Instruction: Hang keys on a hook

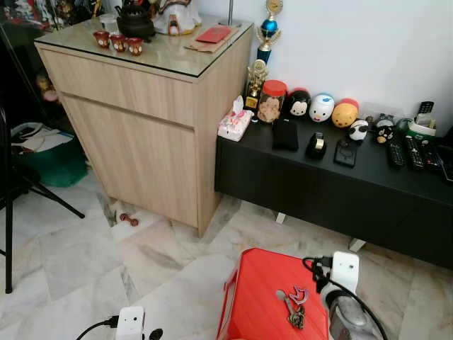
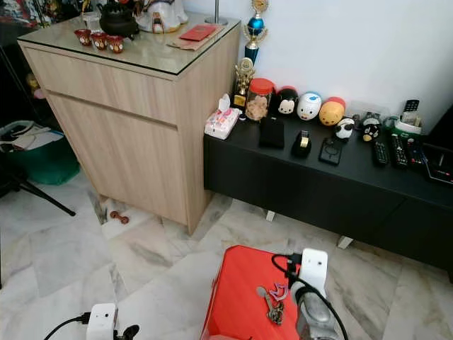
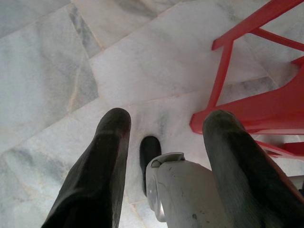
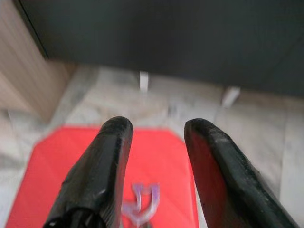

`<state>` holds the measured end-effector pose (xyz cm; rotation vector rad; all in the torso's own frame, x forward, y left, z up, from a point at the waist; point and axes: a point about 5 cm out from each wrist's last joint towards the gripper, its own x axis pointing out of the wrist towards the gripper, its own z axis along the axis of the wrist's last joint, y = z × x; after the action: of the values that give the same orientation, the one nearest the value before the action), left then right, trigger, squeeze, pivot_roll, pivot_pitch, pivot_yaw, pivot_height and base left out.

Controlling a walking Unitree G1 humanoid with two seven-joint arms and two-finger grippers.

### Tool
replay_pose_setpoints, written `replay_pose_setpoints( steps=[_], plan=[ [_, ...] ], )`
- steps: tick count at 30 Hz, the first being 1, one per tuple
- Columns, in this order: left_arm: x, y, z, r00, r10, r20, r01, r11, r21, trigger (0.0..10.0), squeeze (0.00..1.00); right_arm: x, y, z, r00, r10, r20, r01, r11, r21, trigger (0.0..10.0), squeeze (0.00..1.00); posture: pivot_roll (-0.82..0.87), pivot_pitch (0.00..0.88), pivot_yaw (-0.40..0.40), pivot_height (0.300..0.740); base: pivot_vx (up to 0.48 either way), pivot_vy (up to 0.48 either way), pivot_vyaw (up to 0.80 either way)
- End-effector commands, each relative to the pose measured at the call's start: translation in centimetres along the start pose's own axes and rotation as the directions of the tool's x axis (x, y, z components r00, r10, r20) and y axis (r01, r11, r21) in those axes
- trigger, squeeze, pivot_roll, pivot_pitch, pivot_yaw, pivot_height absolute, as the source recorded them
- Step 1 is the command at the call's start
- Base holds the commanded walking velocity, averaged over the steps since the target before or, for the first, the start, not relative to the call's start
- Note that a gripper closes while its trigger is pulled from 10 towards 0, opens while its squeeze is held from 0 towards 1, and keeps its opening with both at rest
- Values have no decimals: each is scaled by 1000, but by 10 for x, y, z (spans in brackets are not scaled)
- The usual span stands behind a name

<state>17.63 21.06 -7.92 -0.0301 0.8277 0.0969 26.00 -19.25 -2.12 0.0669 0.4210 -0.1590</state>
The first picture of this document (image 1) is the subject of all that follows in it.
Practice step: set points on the metal lamp stand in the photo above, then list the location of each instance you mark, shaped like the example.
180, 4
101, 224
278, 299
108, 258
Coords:
230, 21

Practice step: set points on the red envelope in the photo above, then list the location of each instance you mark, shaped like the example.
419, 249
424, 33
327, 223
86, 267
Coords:
214, 35

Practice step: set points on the small black white figure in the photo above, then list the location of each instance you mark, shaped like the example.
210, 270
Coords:
384, 130

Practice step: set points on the black wallet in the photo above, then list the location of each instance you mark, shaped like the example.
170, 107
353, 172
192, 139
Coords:
286, 134

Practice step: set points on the clear jar red lid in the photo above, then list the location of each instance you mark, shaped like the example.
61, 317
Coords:
271, 106

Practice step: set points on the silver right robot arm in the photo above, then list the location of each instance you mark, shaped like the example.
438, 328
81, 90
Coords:
348, 315

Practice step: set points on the black phone case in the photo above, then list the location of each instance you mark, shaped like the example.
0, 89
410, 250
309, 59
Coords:
345, 154

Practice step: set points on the light wooden cabinet glass top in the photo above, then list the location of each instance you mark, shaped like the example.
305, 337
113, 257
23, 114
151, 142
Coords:
134, 113

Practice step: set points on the small gold trophy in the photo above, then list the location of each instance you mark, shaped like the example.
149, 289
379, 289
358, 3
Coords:
256, 81

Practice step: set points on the pink white tissue pack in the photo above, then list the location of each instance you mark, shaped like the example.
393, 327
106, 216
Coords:
235, 125

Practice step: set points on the small panda figure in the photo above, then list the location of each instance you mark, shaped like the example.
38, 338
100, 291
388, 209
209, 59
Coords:
359, 131

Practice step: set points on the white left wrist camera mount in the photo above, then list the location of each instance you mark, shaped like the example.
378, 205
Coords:
130, 324

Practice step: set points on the red plastic stool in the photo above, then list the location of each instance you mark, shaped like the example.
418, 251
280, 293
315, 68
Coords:
258, 297

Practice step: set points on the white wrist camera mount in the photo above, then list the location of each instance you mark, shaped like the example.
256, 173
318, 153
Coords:
345, 273
130, 324

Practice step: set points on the white porcelain figurine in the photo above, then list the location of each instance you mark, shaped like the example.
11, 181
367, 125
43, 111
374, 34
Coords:
177, 18

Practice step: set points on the black tripod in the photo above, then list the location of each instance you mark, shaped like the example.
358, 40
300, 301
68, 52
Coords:
8, 212

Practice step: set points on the white blue duck plush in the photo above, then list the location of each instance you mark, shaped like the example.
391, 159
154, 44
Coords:
322, 108

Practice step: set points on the tall blue gold trophy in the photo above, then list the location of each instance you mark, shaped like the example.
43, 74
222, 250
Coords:
268, 30

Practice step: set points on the green bin with papers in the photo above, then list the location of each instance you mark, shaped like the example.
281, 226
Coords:
56, 166

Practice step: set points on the dark display shelf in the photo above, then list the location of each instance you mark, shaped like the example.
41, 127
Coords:
21, 57

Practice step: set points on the black low tv console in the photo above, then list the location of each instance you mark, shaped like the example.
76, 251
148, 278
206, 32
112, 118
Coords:
318, 191

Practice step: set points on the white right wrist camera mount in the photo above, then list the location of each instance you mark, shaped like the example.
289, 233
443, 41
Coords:
345, 273

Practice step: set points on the small red floor toy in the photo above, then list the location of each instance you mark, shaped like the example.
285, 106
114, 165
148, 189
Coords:
129, 219

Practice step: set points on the black mouse plush toy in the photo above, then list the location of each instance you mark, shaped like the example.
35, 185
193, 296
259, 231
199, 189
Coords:
298, 106

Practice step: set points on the yellow bear plush toy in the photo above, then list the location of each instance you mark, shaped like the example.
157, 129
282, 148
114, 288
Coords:
345, 115

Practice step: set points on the black flat tablet device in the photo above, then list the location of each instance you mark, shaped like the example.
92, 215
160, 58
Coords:
446, 166

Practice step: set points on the small red cup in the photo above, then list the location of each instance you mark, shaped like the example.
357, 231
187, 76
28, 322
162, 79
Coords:
102, 39
134, 47
118, 42

